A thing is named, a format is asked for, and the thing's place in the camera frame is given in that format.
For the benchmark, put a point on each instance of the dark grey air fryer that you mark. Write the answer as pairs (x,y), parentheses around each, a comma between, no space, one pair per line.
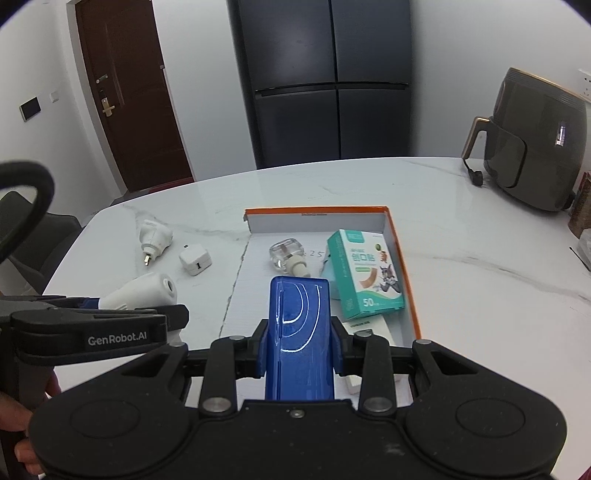
(531,138)

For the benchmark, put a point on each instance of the dark brown door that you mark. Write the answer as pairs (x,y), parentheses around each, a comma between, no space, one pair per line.
(134,92)

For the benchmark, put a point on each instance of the brown packet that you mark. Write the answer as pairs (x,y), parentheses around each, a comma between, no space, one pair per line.
(581,205)

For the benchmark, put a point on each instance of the white plug-in device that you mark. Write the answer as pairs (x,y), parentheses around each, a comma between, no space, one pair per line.
(143,288)
(154,235)

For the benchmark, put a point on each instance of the gold door lock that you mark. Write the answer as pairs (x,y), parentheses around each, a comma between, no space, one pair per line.
(107,107)

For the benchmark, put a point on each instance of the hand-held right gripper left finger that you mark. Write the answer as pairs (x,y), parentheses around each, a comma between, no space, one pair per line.
(263,355)

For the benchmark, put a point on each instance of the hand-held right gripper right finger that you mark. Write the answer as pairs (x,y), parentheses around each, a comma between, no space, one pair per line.
(337,350)

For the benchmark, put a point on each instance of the white charger cube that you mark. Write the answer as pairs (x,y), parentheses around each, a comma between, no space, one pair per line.
(196,261)

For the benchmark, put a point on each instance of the person's left hand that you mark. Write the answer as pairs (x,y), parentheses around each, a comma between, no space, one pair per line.
(32,457)

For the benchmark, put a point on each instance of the clear plastic bag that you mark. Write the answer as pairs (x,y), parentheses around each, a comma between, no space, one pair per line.
(586,242)

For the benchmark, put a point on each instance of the teal bandage box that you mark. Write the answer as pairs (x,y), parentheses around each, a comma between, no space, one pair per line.
(364,272)

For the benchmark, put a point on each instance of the white wall switch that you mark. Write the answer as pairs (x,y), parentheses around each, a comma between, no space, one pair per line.
(54,97)

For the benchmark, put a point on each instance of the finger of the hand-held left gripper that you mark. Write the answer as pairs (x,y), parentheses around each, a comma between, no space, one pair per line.
(178,316)
(90,303)

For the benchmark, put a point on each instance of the glossy blue box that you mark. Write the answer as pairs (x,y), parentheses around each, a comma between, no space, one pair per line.
(300,341)

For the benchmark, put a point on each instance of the clear liquid refill bottle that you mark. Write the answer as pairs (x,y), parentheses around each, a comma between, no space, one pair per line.
(286,251)

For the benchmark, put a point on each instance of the dark grey refrigerator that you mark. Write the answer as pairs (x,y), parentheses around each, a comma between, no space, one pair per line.
(300,69)

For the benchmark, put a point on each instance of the orange-rimmed white box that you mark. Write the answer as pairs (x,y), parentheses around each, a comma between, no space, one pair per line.
(295,226)

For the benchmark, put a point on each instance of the black wall panel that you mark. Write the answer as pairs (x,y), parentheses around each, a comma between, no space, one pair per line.
(31,109)

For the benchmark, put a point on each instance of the dark grey chair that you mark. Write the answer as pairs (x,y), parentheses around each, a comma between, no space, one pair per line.
(60,240)

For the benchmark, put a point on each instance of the white product box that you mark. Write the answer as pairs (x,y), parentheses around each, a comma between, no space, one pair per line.
(369,328)

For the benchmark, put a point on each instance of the white wall outlet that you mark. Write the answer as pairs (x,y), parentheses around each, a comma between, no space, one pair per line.
(585,83)

